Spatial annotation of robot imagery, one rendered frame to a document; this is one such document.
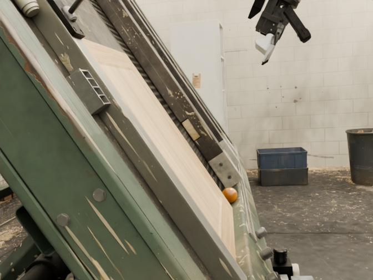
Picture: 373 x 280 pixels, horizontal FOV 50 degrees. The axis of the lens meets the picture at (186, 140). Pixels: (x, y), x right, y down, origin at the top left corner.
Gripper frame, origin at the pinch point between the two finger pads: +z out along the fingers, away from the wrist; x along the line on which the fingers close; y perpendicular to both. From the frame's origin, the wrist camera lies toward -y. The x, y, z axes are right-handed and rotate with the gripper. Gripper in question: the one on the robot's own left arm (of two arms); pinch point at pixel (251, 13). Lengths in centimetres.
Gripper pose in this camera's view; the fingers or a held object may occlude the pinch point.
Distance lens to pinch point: 61.0
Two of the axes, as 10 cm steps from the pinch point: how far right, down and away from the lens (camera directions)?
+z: -4.1, 8.9, 1.9
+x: -1.9, 1.2, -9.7
